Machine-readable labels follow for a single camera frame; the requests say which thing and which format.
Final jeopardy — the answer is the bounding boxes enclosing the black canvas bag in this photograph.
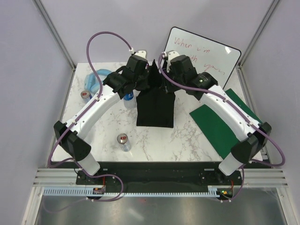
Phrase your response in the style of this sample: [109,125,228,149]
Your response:
[136,61,175,128]

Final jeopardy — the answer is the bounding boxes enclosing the silver can front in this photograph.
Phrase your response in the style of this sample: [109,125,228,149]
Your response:
[117,133,131,152]

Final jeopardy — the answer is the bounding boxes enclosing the silver can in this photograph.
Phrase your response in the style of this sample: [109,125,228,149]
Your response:
[81,90,92,102]
[117,133,131,152]

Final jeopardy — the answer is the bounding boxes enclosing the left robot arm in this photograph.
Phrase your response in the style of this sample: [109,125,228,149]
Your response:
[54,50,149,184]

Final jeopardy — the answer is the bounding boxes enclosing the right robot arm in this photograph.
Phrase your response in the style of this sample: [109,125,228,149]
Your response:
[159,51,271,185]

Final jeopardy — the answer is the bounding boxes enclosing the water bottle near bag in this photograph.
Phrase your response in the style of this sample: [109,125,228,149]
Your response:
[123,91,135,109]

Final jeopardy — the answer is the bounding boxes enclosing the whiteboard with red writing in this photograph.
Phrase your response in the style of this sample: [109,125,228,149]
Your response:
[165,27,241,88]

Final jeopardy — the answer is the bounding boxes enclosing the blue headphones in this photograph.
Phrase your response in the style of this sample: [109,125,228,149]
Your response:
[84,69,111,95]

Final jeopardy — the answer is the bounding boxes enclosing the silver can back left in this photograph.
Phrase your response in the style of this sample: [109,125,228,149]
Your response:
[81,90,92,102]

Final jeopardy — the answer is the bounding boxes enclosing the green board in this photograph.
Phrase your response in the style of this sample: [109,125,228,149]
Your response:
[190,85,262,159]

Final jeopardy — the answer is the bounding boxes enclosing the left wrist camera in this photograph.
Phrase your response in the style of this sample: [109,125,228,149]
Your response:
[129,48,147,59]

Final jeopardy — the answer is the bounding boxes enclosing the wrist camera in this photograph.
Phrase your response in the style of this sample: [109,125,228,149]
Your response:
[162,50,180,67]
[129,48,147,59]

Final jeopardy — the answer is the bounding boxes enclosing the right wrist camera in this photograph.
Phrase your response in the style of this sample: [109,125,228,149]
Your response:
[162,50,180,67]

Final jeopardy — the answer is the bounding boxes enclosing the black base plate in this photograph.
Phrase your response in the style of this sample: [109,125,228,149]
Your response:
[76,162,242,192]

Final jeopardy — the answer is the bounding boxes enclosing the white cable duct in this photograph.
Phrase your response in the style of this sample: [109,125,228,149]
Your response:
[43,187,220,197]

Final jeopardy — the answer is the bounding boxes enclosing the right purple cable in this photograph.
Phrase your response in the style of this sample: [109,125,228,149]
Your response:
[158,52,286,168]

